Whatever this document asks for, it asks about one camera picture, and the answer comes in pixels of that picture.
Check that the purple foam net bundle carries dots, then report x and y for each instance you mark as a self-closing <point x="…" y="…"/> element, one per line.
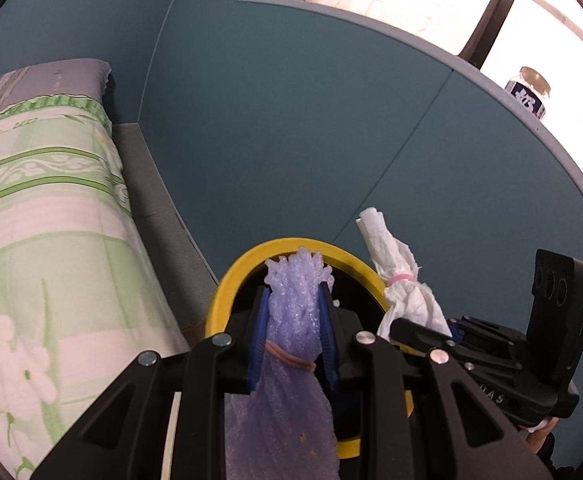
<point x="291" y="310"/>

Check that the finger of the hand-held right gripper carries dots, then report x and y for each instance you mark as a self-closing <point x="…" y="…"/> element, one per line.
<point x="486" y="330"/>
<point x="416" y="332"/>

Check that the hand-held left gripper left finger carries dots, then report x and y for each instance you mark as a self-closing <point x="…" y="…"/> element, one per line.
<point x="259" y="350"/>

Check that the white tissue bundle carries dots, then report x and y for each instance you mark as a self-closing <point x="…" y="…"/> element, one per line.
<point x="401" y="305"/>

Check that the person's right hand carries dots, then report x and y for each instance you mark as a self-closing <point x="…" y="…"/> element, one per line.
<point x="539" y="437"/>

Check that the glass bottle with dark label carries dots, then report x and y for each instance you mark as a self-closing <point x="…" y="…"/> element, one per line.
<point x="529" y="95"/>

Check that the green patterned quilt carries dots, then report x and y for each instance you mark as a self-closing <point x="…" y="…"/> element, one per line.
<point x="46" y="210"/>

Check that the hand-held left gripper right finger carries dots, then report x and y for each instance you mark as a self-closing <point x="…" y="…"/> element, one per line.
<point x="327" y="340"/>

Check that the yellow rimmed black bin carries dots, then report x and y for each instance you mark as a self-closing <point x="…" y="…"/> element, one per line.
<point x="231" y="280"/>

